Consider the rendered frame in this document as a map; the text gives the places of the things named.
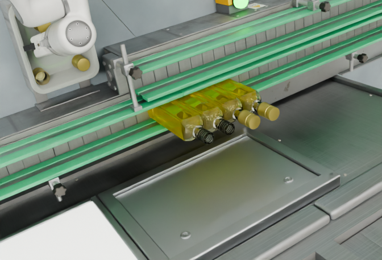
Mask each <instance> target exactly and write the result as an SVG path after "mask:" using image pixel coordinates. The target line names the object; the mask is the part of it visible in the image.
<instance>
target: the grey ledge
mask: <svg viewBox="0 0 382 260"><path fill-rule="evenodd" d="M363 53H364V54H367V56H368V59H367V62H365V63H360V62H359V60H358V59H355V60H354V64H353V71H354V70H356V69H358V68H361V67H363V66H365V65H367V64H369V63H372V62H374V61H376V60H379V59H381V58H382V40H381V41H379V42H376V43H374V44H371V45H369V46H366V47H364V48H362V49H359V50H357V54H358V55H361V54H363ZM347 73H350V61H349V60H347V59H346V57H345V56H343V57H340V58H338V59H336V60H333V61H331V62H329V63H326V64H324V65H321V66H319V67H316V68H314V69H312V70H309V71H307V72H305V73H302V74H300V75H298V76H295V77H293V78H291V79H288V80H286V81H283V82H281V83H279V84H276V85H274V86H272V87H269V88H267V89H265V90H262V91H259V94H260V96H261V101H262V102H266V103H268V104H272V103H274V102H276V101H278V100H281V99H283V98H285V97H288V96H290V95H292V94H295V93H297V92H299V91H301V90H304V89H306V88H308V87H310V86H312V85H315V84H317V83H319V82H321V81H324V80H326V79H329V78H331V77H333V76H335V75H338V74H339V75H342V76H343V75H345V74H347Z"/></svg>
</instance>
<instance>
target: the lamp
mask: <svg viewBox="0 0 382 260"><path fill-rule="evenodd" d="M247 4H248V0H232V5H233V6H234V7H235V8H238V9H243V8H245V7H246V6H247Z"/></svg>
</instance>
